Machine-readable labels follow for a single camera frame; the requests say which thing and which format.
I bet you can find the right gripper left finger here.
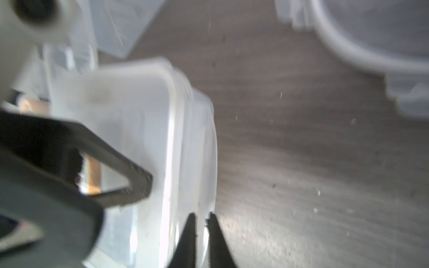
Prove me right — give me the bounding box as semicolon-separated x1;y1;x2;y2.
167;213;197;268

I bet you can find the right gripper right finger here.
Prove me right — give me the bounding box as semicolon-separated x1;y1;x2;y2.
206;212;237;268

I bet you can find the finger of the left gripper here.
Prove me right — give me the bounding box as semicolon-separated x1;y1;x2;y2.
1;111;153;208
1;151;104;268

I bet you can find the square clear lunch box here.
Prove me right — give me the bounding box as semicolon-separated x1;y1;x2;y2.
49;58;217;268

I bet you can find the tall rectangular clear lunch box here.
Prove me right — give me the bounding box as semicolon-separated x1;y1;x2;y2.
78;0;166;59

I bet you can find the round clear lunch box lid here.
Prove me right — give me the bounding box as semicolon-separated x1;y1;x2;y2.
275;1;429;119

